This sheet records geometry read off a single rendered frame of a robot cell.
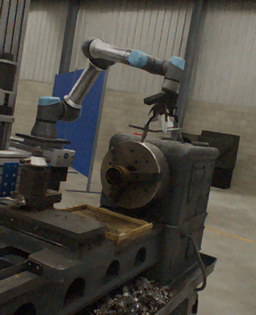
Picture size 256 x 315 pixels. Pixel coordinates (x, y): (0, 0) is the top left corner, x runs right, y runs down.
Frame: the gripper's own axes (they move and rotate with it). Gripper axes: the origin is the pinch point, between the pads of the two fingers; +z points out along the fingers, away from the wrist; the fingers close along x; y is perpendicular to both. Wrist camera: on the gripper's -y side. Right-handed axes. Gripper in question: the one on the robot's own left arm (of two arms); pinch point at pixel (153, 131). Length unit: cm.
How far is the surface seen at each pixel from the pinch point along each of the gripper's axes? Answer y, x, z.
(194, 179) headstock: 32.0, -3.2, 19.4
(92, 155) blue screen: 224, 427, 98
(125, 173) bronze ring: -15.5, -8.4, 20.1
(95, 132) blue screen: 222, 432, 58
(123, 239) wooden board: -26, -32, 39
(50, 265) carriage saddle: -64, -53, 38
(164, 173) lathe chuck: 3.9, -11.1, 16.9
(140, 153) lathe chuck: -6.2, -2.9, 11.1
